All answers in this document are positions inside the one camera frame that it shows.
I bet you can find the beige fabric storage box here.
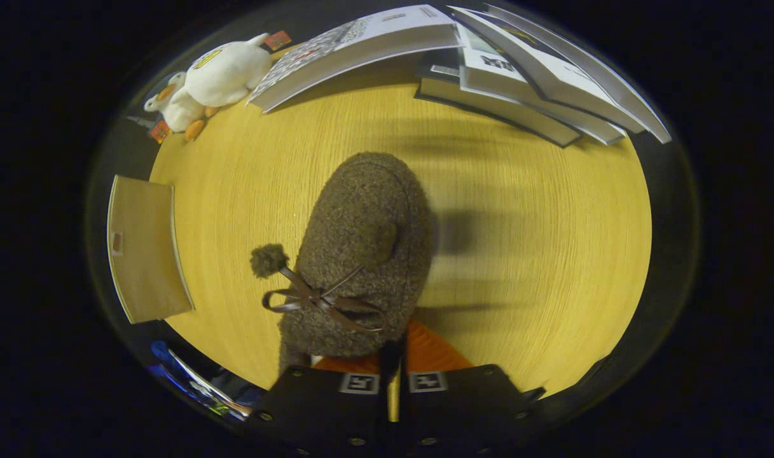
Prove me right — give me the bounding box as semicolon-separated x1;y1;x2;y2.
107;175;195;325

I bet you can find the thin grey softcover book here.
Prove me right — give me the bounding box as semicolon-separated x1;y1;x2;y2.
485;3;672;144

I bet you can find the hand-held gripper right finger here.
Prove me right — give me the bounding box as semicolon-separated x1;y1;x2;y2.
393;320;546;458

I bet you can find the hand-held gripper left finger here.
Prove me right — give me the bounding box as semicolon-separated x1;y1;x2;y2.
245;340;395;458

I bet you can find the grey white penguin plush toy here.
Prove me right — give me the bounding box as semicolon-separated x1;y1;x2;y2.
144;71;219;142

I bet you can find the brown fuzzy shoe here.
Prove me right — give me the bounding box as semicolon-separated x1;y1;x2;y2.
250;151;438;376

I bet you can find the grey patterned cover book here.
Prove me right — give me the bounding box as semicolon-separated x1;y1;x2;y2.
247;5;462;114

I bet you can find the white duck plush toy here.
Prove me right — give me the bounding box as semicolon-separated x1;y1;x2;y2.
184;31;292;108

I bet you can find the white blue picture book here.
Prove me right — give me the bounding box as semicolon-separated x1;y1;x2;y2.
457;25;626;146

